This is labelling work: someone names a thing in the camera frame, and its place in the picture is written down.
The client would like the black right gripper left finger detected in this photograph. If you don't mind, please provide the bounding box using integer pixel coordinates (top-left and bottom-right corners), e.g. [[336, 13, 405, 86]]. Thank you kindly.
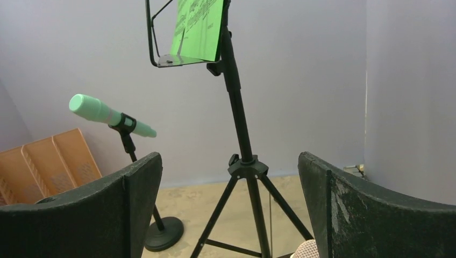
[[1, 152, 162, 257]]

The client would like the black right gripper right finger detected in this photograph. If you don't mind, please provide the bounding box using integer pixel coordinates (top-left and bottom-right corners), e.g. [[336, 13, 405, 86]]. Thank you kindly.
[[298, 152, 455, 257]]

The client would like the pink toy microphone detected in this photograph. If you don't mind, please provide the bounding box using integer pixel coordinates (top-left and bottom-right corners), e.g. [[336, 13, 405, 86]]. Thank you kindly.
[[290, 239, 319, 258]]

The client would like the black mic stand with green mic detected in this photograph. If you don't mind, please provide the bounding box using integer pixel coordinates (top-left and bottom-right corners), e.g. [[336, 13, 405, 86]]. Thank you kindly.
[[110, 113, 184, 252]]

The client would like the mint green toy microphone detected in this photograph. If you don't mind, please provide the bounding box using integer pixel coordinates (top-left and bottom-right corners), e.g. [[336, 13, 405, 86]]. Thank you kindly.
[[69, 94, 157, 138]]

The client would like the orange plastic file organizer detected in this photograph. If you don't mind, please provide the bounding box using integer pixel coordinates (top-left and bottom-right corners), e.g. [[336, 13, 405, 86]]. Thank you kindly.
[[1, 128, 102, 206]]

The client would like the black tripod music stand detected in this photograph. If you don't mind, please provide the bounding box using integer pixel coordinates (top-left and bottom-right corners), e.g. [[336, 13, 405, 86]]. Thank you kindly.
[[145, 0, 315, 258]]

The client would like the green sheet music paper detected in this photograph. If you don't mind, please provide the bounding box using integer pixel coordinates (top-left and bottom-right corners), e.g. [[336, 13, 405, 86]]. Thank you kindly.
[[169, 0, 224, 61]]

